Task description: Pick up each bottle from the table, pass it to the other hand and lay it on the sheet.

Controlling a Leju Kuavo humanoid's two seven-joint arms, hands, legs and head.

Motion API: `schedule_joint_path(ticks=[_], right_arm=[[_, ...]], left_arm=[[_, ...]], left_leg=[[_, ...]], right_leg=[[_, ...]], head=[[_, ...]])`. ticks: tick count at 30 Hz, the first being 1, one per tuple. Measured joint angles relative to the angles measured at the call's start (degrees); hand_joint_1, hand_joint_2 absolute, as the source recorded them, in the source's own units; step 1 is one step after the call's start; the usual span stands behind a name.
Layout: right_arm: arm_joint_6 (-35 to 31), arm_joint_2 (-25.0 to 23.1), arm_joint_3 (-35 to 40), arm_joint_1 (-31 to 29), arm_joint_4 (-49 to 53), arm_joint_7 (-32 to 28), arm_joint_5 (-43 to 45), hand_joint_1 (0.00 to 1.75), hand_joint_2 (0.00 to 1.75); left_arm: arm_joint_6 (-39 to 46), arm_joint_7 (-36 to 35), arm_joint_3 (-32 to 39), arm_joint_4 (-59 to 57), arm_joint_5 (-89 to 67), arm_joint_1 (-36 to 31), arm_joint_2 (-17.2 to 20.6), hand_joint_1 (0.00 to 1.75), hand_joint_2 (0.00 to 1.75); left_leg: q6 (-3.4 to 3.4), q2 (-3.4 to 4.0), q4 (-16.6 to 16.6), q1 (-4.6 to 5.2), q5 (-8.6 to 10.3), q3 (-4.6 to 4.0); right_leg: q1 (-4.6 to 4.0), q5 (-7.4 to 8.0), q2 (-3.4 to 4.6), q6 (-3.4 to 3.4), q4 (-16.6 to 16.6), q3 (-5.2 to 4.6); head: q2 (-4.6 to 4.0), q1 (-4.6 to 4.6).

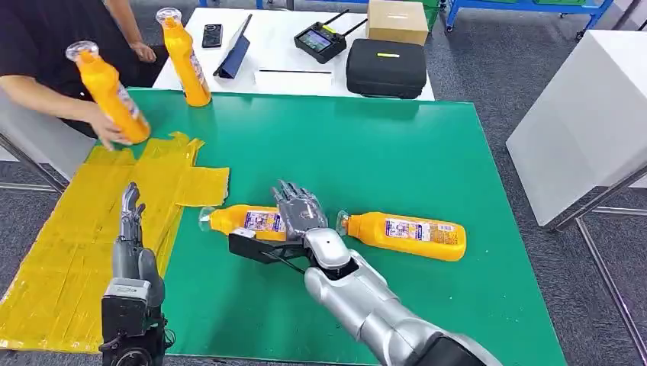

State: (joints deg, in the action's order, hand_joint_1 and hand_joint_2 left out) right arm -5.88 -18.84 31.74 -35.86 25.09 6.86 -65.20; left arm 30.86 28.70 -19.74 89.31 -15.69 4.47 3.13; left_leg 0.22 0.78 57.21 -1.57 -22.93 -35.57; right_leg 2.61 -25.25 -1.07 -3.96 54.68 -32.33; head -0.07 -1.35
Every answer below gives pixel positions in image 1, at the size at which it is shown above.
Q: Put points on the green mat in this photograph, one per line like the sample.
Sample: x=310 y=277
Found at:
x=354 y=151

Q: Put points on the white table with metal legs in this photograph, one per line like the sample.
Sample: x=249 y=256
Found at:
x=576 y=116

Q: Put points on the blue metal rack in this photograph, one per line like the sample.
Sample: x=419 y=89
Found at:
x=510 y=6

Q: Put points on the black smartphone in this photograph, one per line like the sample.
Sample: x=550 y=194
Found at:
x=212 y=36

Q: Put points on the yellow sheet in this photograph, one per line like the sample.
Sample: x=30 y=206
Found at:
x=76 y=252

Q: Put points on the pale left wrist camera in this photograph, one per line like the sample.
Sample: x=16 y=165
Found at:
x=125 y=305

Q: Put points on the person's right hand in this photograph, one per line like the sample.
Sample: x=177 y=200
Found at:
x=103 y=126

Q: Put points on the white side table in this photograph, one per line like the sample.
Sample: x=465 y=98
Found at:
x=30 y=141

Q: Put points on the person's left hand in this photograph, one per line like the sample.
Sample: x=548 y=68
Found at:
x=144 y=52

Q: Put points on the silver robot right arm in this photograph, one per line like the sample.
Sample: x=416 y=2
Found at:
x=364 y=303

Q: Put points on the tablet with blue cover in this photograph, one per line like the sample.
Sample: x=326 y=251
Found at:
x=233 y=59

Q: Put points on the black carrying case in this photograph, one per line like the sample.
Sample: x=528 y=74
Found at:
x=386 y=69

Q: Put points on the black remote controller with antennas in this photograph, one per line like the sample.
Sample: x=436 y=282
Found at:
x=318 y=44

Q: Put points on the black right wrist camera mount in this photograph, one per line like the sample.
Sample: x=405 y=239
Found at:
x=253 y=247

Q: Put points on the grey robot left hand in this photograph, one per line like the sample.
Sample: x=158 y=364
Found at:
x=131 y=252

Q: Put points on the white desk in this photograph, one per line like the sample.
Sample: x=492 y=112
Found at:
x=278 y=30

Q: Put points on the green crate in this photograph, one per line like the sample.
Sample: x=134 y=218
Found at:
x=430 y=12

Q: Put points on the orange drink bottle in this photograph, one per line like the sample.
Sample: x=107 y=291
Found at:
x=227 y=219
x=106 y=86
x=374 y=230
x=184 y=65

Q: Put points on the cardboard box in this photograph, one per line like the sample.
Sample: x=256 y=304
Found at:
x=397 y=21

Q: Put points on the person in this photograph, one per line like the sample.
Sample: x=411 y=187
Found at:
x=30 y=40

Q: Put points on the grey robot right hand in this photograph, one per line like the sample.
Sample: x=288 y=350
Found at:
x=300 y=212

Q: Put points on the black pen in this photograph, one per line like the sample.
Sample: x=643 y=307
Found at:
x=295 y=71

